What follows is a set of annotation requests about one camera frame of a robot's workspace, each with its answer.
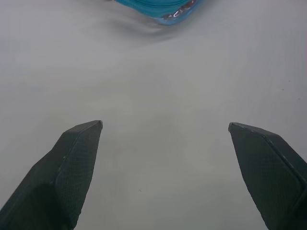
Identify teal blue pouch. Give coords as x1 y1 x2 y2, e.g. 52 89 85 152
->
106 0 204 26

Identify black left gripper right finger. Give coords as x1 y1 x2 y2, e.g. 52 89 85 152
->
228 122 307 230

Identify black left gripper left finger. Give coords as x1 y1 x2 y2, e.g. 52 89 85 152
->
0 120 104 230

